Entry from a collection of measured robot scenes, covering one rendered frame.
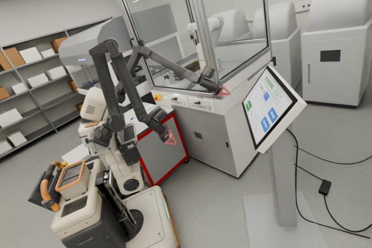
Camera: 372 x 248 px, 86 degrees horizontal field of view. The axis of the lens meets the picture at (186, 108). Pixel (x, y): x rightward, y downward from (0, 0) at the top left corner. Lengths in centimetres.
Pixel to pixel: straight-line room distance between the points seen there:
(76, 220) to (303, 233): 151
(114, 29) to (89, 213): 190
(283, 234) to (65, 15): 584
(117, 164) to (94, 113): 38
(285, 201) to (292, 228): 29
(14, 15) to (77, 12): 129
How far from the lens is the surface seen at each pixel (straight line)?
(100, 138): 111
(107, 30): 253
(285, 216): 179
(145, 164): 211
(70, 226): 146
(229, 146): 190
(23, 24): 578
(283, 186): 154
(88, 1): 632
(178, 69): 130
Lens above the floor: 165
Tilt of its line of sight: 25 degrees down
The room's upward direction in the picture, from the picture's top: 17 degrees counter-clockwise
